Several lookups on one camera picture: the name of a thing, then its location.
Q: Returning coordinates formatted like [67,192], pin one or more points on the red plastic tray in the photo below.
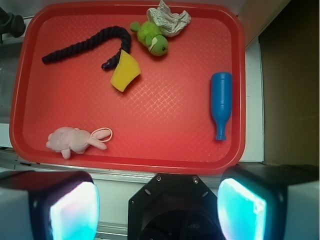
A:
[162,122]

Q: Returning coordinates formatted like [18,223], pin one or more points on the crumpled white paper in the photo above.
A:
[170,24]

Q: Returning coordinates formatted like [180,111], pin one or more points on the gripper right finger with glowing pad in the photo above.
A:
[269,202]

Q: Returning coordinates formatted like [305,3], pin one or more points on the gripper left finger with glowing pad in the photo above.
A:
[48,205]

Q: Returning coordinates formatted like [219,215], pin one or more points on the black knob fixture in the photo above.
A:
[11,24]

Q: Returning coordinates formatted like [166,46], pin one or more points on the green plush turtle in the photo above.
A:
[150,35]

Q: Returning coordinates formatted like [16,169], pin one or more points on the yellow green sponge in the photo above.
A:
[126,71]

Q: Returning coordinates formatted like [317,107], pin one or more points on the pink plush bunny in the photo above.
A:
[66,140]

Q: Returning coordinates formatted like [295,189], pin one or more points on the blue toy bottle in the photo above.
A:
[221,102]

